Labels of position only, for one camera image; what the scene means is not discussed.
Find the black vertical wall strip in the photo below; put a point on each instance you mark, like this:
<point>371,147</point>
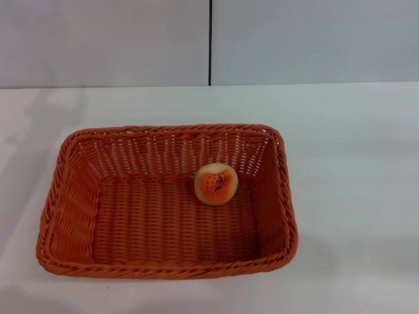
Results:
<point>210,39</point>

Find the round sesame bread bun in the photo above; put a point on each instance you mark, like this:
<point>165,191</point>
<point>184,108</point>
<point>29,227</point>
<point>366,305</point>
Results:
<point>216,184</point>

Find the orange woven plastic basket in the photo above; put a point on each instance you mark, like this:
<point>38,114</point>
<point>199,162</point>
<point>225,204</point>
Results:
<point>163,229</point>

